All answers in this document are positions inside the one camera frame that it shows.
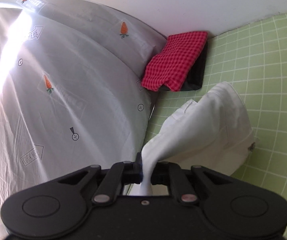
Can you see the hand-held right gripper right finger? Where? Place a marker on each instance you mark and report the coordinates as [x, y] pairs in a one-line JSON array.
[[162, 175]]

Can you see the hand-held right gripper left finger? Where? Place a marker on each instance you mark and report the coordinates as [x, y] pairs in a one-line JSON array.
[[139, 166]]

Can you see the white garment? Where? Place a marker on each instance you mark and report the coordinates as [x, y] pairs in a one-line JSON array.
[[208, 130]]

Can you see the grey carrot print quilt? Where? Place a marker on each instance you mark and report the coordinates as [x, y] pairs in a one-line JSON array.
[[83, 80]]

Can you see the black garment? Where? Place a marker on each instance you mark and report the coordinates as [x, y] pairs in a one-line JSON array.
[[196, 76]]

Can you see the red plaid garment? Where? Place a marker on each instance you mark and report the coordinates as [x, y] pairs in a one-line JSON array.
[[173, 62]]

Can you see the green grid mat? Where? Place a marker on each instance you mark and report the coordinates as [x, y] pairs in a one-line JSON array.
[[271, 80]]

